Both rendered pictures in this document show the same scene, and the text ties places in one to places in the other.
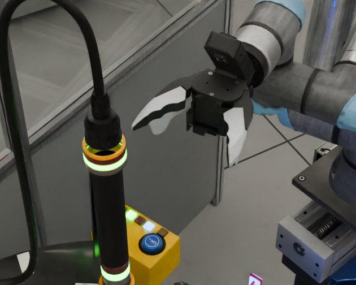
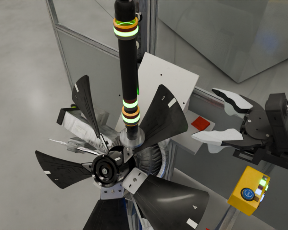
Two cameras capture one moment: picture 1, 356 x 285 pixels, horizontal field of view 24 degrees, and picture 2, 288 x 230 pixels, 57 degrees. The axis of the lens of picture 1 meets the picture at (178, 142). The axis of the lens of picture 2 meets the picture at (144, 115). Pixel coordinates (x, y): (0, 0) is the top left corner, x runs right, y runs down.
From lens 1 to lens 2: 0.76 m
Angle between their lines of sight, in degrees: 55
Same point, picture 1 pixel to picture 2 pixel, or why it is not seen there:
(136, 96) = not seen: outside the picture
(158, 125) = (228, 108)
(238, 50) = (273, 111)
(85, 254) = (180, 123)
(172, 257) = (246, 207)
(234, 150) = (202, 135)
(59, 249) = (179, 112)
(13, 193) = not seen: hidden behind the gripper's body
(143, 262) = (235, 190)
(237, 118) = (231, 136)
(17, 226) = not seen: hidden behind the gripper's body
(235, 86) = (263, 134)
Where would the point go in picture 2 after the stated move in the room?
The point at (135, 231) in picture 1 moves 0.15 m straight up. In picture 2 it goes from (253, 185) to (266, 167)
